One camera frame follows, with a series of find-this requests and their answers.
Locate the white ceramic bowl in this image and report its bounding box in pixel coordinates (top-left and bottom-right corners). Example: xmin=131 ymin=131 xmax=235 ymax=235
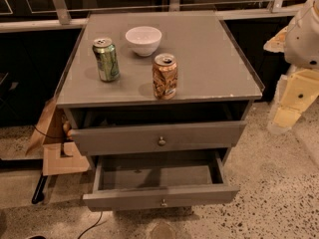
xmin=126 ymin=26 xmax=162 ymax=57

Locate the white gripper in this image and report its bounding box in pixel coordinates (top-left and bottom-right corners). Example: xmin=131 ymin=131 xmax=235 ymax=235
xmin=263 ymin=0 xmax=319 ymax=134

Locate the black bar on floor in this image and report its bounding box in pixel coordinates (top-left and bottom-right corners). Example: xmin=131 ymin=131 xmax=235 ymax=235
xmin=31 ymin=174 xmax=48 ymax=204

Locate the grey top drawer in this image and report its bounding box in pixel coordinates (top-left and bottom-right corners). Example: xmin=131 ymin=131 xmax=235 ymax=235
xmin=71 ymin=120 xmax=246 ymax=156

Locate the grey drawer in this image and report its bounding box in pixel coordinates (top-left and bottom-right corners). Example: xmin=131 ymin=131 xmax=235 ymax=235
xmin=83 ymin=150 xmax=239 ymax=211
xmin=71 ymin=120 xmax=246 ymax=156

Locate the black cable on floor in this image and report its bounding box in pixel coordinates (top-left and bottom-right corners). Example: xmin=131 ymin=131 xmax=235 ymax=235
xmin=77 ymin=210 xmax=104 ymax=239

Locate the green soda can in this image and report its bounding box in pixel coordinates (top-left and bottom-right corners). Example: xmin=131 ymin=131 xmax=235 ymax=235
xmin=92 ymin=37 xmax=120 ymax=82

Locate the orange crushed soda can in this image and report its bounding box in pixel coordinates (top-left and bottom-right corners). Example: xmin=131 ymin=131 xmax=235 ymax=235
xmin=153 ymin=53 xmax=177 ymax=100

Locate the grey drawer cabinet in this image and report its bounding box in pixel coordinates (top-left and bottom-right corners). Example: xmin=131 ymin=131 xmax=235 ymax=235
xmin=55 ymin=11 xmax=265 ymax=171

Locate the metal window railing frame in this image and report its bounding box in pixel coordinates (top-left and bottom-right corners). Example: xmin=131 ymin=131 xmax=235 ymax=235
xmin=0 ymin=0 xmax=306 ymax=33

